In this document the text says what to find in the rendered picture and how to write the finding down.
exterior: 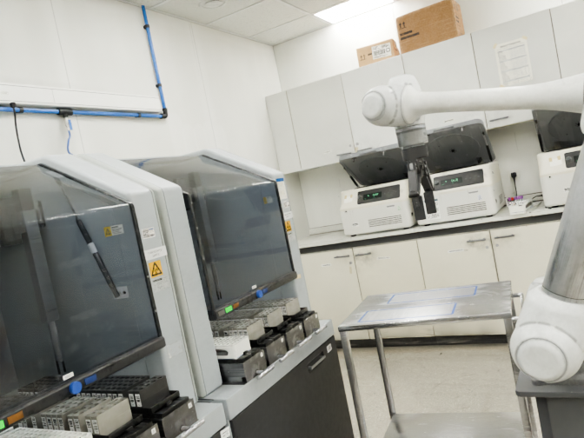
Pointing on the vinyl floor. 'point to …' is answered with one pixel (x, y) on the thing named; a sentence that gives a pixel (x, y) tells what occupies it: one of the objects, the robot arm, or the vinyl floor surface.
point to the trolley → (425, 299)
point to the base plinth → (428, 341)
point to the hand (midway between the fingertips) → (426, 213)
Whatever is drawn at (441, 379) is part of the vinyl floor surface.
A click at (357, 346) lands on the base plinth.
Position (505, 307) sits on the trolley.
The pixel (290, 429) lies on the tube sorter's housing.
